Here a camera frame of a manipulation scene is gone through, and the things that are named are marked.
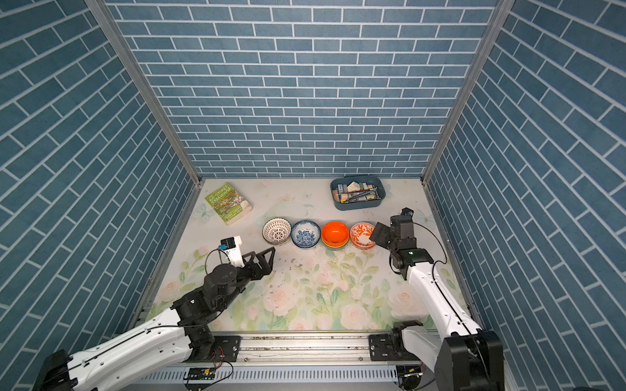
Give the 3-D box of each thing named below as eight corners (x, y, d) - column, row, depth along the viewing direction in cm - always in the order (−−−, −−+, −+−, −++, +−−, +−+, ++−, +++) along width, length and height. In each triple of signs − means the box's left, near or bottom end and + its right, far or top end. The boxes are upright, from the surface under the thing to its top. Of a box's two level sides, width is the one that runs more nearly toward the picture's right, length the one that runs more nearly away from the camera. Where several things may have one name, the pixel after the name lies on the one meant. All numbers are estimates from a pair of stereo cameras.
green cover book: (206, 201, 114) (203, 196, 111) (230, 188, 120) (227, 182, 117) (228, 226, 105) (225, 221, 102) (253, 210, 111) (251, 205, 108)
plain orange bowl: (321, 248, 98) (321, 241, 93) (321, 228, 104) (321, 221, 99) (348, 249, 98) (350, 241, 93) (347, 228, 104) (348, 221, 99)
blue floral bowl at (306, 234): (291, 250, 97) (289, 243, 92) (293, 228, 104) (291, 220, 99) (320, 250, 97) (320, 243, 92) (320, 228, 104) (320, 220, 99)
